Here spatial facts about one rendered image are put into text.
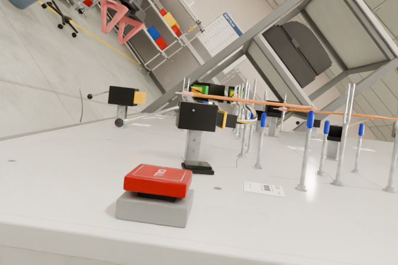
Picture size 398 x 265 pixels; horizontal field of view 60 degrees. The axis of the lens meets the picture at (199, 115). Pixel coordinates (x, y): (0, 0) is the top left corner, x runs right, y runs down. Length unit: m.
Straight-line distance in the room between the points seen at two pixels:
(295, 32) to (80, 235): 1.41
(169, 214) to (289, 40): 1.36
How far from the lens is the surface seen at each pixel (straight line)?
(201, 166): 0.45
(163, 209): 0.27
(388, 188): 0.55
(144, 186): 0.27
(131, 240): 0.25
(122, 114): 0.85
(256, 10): 8.59
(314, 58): 1.59
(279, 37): 1.57
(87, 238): 0.26
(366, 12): 1.58
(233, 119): 0.52
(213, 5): 8.72
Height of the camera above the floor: 1.18
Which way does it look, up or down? 5 degrees down
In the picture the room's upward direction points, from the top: 53 degrees clockwise
